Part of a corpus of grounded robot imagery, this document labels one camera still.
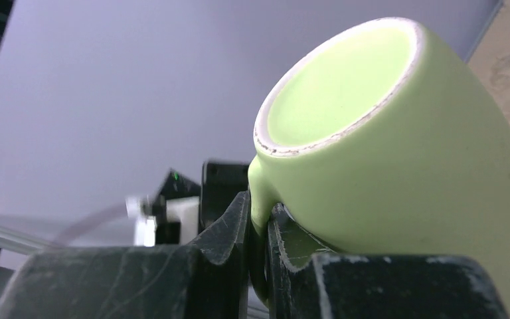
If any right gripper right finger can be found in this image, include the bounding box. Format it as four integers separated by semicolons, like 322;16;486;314
266;205;508;319

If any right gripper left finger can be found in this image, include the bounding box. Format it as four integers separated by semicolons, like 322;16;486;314
0;191;250;318

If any green mug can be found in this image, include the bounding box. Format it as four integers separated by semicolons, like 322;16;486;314
248;17;510;312

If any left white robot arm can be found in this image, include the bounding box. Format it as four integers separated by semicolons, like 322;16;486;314
126;160;248;247

